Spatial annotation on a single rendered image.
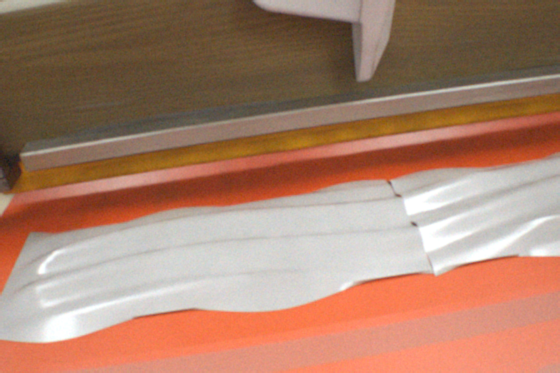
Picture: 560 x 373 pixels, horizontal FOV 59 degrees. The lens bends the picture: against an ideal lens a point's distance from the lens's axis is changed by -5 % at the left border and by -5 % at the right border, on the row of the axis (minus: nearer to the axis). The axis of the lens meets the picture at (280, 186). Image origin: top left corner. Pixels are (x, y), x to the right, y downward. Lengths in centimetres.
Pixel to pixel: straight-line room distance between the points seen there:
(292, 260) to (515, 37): 16
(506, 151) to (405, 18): 9
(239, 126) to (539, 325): 15
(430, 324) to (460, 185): 8
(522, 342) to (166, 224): 15
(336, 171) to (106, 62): 12
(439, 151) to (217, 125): 12
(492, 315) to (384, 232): 5
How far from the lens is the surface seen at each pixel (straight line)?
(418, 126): 29
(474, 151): 29
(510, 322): 19
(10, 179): 28
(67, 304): 22
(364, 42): 22
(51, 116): 27
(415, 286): 20
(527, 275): 21
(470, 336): 19
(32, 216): 29
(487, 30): 27
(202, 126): 24
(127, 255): 23
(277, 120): 24
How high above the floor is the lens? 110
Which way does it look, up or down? 33 degrees down
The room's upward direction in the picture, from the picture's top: 8 degrees counter-clockwise
